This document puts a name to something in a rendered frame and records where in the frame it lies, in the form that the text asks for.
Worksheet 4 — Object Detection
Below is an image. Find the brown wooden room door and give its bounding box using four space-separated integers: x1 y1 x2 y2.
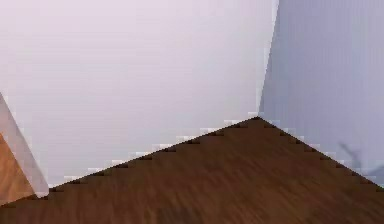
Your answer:
0 132 36 206

